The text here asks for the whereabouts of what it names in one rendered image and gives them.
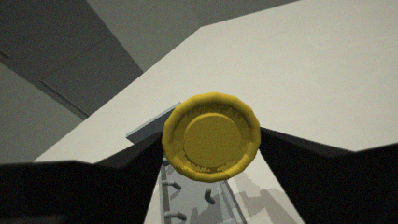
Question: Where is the yellow plate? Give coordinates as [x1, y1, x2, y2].
[162, 91, 261, 183]

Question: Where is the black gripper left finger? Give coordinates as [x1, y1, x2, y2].
[0, 132, 164, 224]

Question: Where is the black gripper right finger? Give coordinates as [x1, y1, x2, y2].
[259, 127, 398, 224]

